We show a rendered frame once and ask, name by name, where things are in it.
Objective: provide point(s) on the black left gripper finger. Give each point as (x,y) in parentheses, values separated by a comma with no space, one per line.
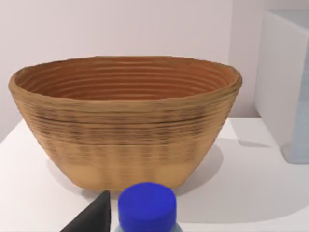
(95,215)

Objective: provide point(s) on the blue capped clear bottle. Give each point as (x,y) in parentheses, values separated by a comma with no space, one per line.
(147,205)

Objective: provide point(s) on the brown woven basket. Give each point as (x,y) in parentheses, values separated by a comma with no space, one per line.
(125,135)

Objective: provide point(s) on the light blue rack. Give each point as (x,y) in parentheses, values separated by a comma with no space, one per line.
(280,82)

